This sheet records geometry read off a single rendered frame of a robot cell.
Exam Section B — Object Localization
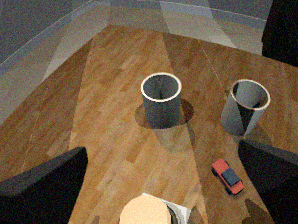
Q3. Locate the red toy car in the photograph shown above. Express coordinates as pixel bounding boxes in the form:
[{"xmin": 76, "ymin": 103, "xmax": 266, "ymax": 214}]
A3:
[{"xmin": 212, "ymin": 159, "xmax": 243, "ymax": 194}]

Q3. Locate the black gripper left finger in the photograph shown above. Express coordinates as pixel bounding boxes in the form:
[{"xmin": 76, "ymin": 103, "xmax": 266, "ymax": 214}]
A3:
[{"xmin": 0, "ymin": 147, "xmax": 88, "ymax": 224}]

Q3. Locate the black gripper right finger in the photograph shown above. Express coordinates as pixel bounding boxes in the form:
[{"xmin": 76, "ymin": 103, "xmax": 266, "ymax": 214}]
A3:
[{"xmin": 238, "ymin": 139, "xmax": 298, "ymax": 224}]

